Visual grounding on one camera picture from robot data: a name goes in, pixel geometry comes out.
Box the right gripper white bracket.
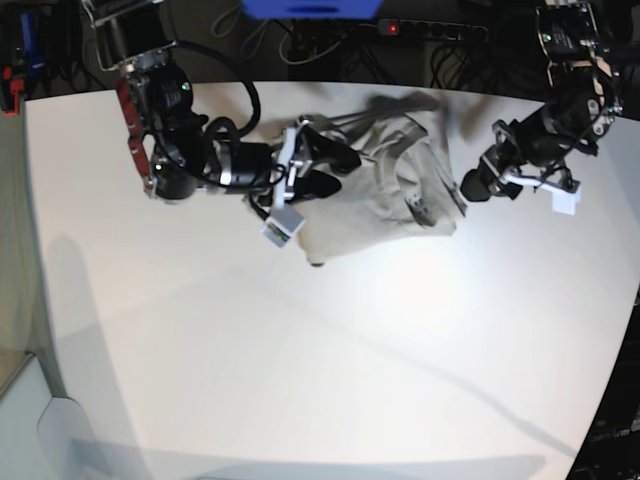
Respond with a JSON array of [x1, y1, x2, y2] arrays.
[[249, 115, 361, 228]]

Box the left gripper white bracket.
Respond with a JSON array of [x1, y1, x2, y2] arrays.
[[459, 119, 585, 216]]

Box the beige t-shirt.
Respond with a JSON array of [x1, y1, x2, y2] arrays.
[[293, 91, 467, 266]]

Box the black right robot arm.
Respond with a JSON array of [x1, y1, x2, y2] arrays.
[[82, 1, 362, 247]]

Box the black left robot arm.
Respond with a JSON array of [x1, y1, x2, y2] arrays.
[[460, 1, 622, 215]]

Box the black power strip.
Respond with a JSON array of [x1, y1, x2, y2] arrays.
[[377, 19, 489, 42]]

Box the blue plastic box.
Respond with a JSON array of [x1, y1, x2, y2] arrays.
[[241, 0, 383, 19]]

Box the red black tool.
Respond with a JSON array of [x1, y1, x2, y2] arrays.
[[1, 66, 25, 116]]

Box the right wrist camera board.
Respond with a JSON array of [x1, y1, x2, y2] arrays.
[[261, 209, 305, 248]]

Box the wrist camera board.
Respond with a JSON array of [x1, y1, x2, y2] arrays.
[[261, 209, 305, 248], [551, 187, 582, 216]]

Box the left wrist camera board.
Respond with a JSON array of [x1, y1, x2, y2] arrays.
[[551, 187, 582, 216]]

